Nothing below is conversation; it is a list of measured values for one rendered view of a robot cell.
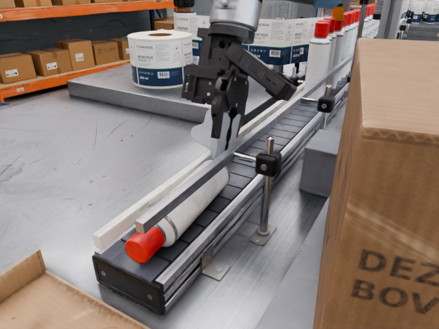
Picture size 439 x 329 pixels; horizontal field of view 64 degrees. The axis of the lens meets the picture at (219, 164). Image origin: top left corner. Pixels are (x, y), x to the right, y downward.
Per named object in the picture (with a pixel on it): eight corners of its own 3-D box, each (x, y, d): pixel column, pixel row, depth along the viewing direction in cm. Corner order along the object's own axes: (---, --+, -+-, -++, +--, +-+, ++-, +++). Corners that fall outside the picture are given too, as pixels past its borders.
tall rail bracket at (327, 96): (294, 150, 82) (303, 79, 74) (326, 157, 78) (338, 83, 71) (290, 155, 79) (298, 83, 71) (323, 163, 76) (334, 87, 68)
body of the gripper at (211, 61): (204, 105, 62) (215, 34, 60) (248, 113, 58) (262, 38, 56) (179, 102, 55) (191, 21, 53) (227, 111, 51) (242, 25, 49)
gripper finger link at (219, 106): (219, 136, 57) (228, 82, 55) (228, 139, 56) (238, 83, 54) (204, 137, 53) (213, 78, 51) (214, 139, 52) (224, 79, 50)
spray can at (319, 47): (307, 98, 101) (316, 21, 91) (325, 101, 98) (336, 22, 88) (299, 102, 97) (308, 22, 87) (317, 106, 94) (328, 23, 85)
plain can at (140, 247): (201, 155, 56) (115, 227, 40) (231, 162, 54) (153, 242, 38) (200, 182, 59) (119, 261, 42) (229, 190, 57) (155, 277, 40)
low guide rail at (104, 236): (328, 70, 125) (328, 64, 124) (331, 70, 124) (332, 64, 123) (94, 247, 43) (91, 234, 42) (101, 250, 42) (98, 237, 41)
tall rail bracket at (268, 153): (234, 217, 59) (236, 125, 51) (276, 232, 55) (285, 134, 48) (225, 228, 56) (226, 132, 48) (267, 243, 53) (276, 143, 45)
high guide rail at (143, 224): (352, 56, 119) (353, 52, 119) (356, 57, 119) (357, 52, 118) (136, 231, 37) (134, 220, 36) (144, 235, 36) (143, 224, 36)
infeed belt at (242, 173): (358, 57, 171) (359, 49, 170) (375, 59, 168) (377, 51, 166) (102, 280, 45) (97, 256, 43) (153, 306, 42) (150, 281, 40)
